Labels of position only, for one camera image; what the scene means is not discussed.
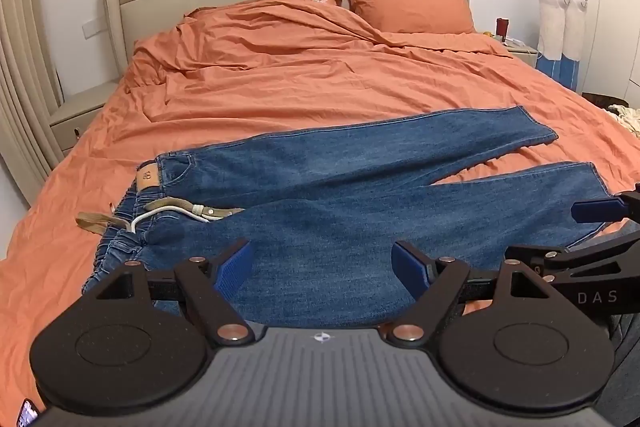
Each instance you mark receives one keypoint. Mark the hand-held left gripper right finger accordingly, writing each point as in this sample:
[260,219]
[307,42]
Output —
[407,264]

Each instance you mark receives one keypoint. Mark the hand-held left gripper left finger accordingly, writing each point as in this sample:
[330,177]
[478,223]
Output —
[232,268]

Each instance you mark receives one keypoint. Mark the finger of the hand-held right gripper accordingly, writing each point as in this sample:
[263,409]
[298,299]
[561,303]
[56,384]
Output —
[545,259]
[595,211]

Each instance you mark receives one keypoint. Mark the blue denim pants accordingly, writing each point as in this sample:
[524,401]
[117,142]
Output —
[320,207]

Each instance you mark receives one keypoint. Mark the white crumpled cloth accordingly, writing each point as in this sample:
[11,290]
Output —
[627,119]

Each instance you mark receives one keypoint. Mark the tan fabric belt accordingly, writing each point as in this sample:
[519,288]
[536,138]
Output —
[95,223]

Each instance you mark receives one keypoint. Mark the beige nightstand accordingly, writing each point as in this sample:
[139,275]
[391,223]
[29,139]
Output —
[75,117]
[525,54]

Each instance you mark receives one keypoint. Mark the white alpaca plush toy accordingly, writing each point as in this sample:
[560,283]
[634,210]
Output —
[552,22]
[577,27]

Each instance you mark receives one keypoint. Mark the orange duvet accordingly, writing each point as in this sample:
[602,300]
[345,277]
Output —
[300,82]

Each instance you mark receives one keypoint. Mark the red cup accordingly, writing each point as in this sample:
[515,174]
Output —
[501,28]

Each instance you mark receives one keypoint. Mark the smartphone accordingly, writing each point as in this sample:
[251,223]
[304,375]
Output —
[27,414]

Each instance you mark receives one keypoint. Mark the orange embroidered pillow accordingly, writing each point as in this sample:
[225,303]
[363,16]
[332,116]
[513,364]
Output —
[315,0]
[410,4]

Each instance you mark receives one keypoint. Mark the beige curtain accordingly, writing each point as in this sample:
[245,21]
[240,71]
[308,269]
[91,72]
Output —
[20,82]

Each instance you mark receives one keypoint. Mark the white wall switch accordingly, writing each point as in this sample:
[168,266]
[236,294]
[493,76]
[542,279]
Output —
[90,29]

